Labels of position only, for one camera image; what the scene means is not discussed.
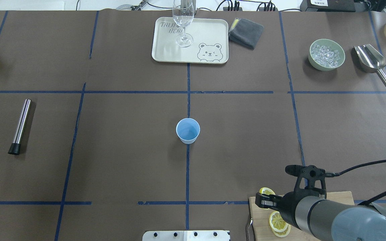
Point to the cream bear serving tray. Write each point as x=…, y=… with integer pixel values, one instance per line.
x=210, y=42

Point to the grey folded cloth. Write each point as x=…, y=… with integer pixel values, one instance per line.
x=245, y=32

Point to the green bowl of ice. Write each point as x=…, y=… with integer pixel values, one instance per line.
x=326, y=55

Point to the black device box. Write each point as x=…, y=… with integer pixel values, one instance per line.
x=327, y=6

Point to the steel muddler black tip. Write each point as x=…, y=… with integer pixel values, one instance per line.
x=16, y=143

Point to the lemon slice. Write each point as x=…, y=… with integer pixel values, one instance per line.
x=266, y=191

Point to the black power strip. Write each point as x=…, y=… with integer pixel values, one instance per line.
x=235, y=5

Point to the steel ice scoop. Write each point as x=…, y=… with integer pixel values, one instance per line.
x=371, y=61

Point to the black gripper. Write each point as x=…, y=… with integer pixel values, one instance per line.
x=287, y=206

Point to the light blue paper cup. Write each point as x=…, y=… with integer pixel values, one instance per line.
x=188, y=130

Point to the lemon slices on board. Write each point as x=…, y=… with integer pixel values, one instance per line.
x=278, y=225

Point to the clear wine glass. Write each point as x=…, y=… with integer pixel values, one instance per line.
x=183, y=16

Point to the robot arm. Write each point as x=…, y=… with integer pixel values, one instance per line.
x=363, y=222

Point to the bamboo cutting board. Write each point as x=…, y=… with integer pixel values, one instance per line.
x=316, y=218

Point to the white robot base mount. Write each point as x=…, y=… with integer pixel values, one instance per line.
x=187, y=235

